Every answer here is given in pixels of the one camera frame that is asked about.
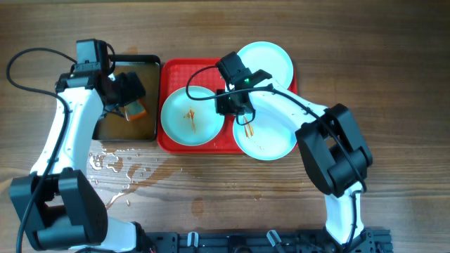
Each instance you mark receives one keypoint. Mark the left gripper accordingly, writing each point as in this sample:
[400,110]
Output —
[130,86]

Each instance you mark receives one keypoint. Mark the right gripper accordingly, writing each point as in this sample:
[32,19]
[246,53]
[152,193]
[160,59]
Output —
[221,107]

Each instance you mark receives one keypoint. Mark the orange green sponge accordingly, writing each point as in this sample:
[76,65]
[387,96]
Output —
[135,110]

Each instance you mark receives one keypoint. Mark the pale blue plate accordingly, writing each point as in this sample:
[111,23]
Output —
[268,133]
[269,57]
[190,122]

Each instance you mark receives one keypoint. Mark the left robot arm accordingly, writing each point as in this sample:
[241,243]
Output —
[57,206]

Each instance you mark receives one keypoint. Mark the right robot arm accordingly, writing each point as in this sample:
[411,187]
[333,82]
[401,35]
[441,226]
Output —
[334,153]

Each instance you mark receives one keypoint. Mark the black water tray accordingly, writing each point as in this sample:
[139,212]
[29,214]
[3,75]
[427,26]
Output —
[113,126]

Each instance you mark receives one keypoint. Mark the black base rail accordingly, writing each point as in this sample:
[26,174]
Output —
[299,242]

